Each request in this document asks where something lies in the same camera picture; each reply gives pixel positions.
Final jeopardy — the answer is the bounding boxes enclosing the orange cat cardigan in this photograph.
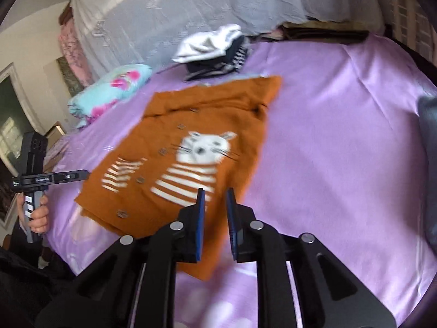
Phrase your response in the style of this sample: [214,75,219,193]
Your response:
[76,76,282,280]

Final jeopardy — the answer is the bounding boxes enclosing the person's left hand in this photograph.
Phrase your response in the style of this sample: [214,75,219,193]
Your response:
[17,193,49,234]

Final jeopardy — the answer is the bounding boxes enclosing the dark framed window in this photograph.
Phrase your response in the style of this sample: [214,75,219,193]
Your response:
[1,63,43,176]

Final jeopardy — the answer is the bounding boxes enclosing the floral light blue pillow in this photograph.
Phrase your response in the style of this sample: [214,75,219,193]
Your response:
[67,64,153,129]

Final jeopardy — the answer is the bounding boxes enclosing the purple bed sheet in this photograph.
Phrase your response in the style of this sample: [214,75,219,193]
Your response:
[46,35,436,327]

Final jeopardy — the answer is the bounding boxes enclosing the white lace cover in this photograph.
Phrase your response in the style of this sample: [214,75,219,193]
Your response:
[70,0,384,77]

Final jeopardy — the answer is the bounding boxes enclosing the white folded garment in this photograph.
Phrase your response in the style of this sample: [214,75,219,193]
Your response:
[172,24,243,64]

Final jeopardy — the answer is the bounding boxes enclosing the grey fleece blanket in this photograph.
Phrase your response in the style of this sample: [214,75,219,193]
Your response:
[418,96,437,253]

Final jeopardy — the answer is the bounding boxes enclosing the navy striped folded garment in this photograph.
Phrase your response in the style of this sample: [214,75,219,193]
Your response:
[184,36,250,81]

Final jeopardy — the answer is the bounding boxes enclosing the brown wooden headboard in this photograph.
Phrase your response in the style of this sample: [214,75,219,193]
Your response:
[267,20,370,45]

